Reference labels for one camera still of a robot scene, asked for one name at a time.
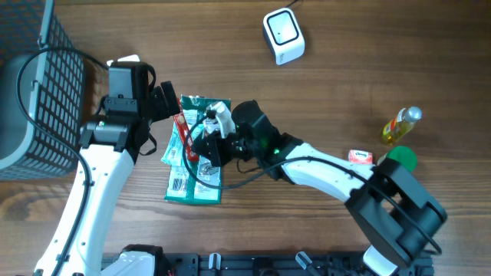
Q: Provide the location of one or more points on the dark grey mesh basket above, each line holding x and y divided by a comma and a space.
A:
42, 92

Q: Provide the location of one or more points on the yellow Vim dish soap bottle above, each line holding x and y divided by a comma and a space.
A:
403, 123

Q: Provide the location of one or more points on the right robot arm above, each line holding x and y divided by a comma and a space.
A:
396, 213

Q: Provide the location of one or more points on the green lid jar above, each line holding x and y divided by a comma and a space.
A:
404, 155

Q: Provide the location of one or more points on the red Nescafe sachet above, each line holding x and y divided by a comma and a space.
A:
183, 130

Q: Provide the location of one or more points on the teal wipes packet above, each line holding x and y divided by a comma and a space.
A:
173, 153

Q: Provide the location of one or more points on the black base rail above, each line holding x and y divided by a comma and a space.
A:
332, 264

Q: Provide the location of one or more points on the white barcode scanner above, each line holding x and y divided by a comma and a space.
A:
283, 35

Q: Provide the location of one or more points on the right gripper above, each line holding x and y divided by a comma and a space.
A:
217, 153

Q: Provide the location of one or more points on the orange Kleenex tissue pack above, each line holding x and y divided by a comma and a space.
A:
360, 157

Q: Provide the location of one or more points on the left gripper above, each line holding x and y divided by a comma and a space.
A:
165, 101

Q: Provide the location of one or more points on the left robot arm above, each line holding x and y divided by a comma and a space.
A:
110, 145

